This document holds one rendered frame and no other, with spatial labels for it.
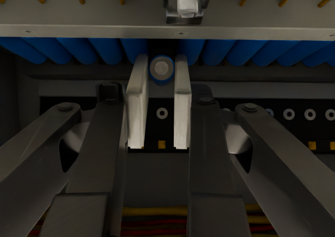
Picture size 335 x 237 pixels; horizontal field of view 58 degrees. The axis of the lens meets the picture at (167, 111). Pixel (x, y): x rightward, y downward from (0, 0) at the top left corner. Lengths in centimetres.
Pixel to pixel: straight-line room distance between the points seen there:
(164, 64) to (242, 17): 6
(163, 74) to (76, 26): 6
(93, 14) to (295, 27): 10
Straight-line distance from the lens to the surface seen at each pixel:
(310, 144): 32
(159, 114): 29
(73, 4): 17
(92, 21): 17
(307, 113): 32
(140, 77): 15
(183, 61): 18
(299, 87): 32
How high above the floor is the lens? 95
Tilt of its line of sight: 10 degrees up
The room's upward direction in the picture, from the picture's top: 179 degrees counter-clockwise
